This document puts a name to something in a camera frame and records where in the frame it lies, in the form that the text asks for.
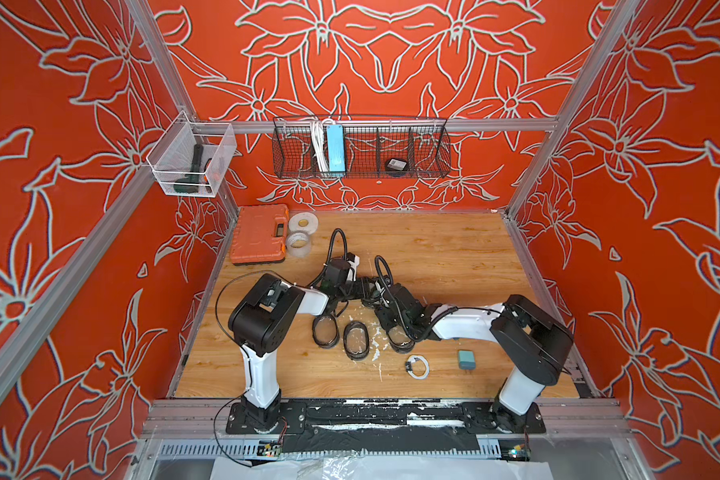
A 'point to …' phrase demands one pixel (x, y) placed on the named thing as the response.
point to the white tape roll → (303, 222)
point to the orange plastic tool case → (260, 234)
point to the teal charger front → (466, 360)
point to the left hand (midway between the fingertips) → (374, 284)
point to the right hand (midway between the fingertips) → (374, 310)
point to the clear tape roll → (298, 244)
